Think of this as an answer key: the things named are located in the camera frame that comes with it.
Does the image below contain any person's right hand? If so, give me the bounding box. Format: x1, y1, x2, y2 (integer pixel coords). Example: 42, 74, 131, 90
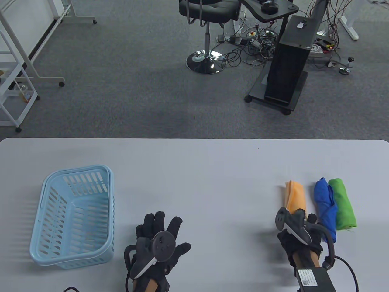
277, 208, 324, 268

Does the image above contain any person's left hand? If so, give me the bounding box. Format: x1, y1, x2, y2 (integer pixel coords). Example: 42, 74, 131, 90
124, 211, 191, 288

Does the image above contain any orange towel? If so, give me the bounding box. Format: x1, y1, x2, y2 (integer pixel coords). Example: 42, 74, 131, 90
284, 180, 307, 217

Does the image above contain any blue towel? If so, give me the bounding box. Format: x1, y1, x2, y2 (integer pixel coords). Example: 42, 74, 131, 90
314, 177, 338, 244

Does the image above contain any green towel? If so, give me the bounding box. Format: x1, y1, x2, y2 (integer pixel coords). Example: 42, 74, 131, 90
328, 178, 357, 231

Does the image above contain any person's left forearm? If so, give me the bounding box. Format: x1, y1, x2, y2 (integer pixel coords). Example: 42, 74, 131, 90
132, 276, 160, 292

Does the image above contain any grey white left hand controller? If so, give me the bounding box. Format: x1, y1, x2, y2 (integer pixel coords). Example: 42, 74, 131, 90
130, 231, 177, 279

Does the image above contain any grey white hand controller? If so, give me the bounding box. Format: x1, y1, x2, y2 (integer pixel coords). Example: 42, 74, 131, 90
275, 207, 312, 245
130, 231, 177, 279

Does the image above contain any grey white right hand controller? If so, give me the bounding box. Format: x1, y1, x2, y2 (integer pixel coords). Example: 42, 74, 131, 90
275, 207, 312, 245

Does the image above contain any black right wrist box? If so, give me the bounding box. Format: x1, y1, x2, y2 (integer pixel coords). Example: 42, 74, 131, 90
296, 267, 336, 292

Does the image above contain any light blue plastic basket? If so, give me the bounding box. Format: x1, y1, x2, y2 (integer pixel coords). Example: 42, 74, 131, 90
29, 165, 115, 270

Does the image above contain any black wheeled cart base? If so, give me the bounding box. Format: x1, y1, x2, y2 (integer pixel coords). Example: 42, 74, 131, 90
245, 64, 309, 115

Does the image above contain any black computer tower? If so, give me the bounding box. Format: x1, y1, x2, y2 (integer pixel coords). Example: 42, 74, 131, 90
264, 15, 323, 107

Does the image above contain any white shelf rack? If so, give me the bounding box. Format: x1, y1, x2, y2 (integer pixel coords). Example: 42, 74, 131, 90
0, 30, 40, 133

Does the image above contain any white desk leg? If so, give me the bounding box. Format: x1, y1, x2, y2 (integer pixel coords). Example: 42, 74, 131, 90
338, 15, 359, 41

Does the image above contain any black office chair chrome base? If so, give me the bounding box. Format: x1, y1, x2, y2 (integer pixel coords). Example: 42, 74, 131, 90
178, 0, 240, 75

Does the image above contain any white wheeled board stand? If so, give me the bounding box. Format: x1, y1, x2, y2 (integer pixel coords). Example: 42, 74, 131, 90
53, 0, 98, 25

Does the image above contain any black side desk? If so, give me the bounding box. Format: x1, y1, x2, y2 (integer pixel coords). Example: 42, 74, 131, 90
240, 0, 299, 40

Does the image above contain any black right glove cable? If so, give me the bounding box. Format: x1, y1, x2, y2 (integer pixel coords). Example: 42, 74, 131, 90
334, 255, 359, 292

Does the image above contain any tangle of floor cables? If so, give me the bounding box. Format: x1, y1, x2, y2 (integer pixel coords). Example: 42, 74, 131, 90
213, 21, 278, 68

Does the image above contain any white wheeled metal frame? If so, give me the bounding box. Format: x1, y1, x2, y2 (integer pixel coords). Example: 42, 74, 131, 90
0, 0, 66, 88

